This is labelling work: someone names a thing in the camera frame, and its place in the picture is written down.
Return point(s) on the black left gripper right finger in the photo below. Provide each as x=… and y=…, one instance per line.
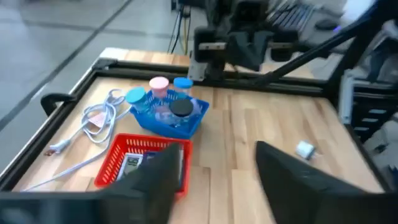
x=311, y=199

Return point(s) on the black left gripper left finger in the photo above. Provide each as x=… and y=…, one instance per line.
x=93, y=208

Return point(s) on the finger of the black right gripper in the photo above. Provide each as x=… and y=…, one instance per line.
x=264, y=46
x=242, y=49

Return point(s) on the white digital thermometer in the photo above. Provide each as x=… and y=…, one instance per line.
x=130, y=165

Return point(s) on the pink hourglass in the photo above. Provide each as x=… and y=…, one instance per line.
x=159, y=83

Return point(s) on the black capped blue hourglass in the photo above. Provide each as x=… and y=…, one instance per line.
x=181, y=107

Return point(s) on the blue plastic basket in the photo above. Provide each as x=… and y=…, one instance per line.
x=161, y=129

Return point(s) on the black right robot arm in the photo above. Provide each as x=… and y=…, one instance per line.
x=242, y=12

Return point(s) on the red plastic basket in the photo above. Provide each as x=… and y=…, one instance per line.
x=105, y=174

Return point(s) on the black keyboard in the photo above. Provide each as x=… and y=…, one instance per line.
x=292, y=15

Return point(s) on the white grey plug charger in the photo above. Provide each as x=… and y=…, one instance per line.
x=304, y=149

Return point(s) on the black computer mouse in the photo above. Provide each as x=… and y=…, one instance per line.
x=326, y=23

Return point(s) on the black aluminium table frame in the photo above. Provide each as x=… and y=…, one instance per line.
x=149, y=68

